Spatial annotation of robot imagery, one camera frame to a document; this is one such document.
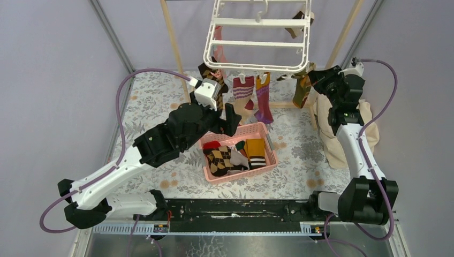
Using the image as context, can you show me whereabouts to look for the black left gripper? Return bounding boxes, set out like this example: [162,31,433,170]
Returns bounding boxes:
[181,92,241,150]

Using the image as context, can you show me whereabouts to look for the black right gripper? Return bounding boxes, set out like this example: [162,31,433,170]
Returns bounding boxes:
[306,66,344,108]

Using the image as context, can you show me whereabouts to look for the olive green striped sock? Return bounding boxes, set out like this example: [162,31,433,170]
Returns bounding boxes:
[277,62,316,109]

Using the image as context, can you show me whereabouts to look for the dark green sock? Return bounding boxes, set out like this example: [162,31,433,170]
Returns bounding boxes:
[235,140,248,157]

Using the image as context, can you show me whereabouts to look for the red patterned sock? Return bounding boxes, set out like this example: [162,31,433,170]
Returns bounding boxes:
[202,141,221,150]

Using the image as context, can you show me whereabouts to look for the pink plastic basket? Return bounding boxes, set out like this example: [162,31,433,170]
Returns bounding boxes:
[198,122,278,184]

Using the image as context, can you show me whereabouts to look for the grey sock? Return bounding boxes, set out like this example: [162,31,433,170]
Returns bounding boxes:
[228,150,250,176]

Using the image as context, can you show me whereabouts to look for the mustard yellow striped sock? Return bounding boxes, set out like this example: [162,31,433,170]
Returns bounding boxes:
[244,139,266,169]

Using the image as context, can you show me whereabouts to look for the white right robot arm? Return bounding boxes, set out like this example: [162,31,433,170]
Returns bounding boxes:
[307,66,399,225]

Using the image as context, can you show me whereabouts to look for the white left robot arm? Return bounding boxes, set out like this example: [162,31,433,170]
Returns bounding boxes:
[58,103,241,229]

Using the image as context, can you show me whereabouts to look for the white plastic clip hanger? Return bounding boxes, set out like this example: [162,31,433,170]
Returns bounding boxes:
[202,1,312,78]

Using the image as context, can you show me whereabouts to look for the purple maroon striped sock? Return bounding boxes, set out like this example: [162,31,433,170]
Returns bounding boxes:
[254,72,274,124]

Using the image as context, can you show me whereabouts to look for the cream maroon striped sock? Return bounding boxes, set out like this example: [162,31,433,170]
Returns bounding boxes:
[232,76,255,125]

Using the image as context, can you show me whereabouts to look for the pink sock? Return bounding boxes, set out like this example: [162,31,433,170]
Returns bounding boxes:
[213,26,227,63]

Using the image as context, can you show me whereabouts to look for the beige crumpled cloth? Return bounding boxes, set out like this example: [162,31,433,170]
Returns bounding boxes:
[314,93,380,169]

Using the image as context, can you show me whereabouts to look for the floral patterned mat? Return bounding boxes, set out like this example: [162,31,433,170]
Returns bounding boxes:
[111,72,350,199]

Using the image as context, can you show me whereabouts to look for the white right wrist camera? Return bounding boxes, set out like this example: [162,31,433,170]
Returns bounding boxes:
[341,57,365,77]

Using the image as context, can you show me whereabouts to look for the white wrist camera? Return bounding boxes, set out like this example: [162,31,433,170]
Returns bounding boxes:
[341,57,365,77]
[189,77,221,111]

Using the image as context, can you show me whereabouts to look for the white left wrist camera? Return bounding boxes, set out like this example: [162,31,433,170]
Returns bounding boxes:
[189,77,221,111]

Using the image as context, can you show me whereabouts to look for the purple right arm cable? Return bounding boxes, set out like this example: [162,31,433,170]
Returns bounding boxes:
[322,58,399,257]

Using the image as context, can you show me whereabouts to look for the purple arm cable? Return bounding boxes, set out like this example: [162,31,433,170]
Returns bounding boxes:
[39,68,194,234]
[322,58,399,257]

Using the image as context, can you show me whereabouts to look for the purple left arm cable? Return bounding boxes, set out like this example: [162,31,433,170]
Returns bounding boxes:
[39,68,194,234]

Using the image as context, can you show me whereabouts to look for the wooden drying rack frame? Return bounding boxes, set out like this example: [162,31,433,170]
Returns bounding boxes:
[160,0,364,130]

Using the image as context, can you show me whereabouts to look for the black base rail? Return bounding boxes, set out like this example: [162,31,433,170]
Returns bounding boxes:
[139,199,329,235]

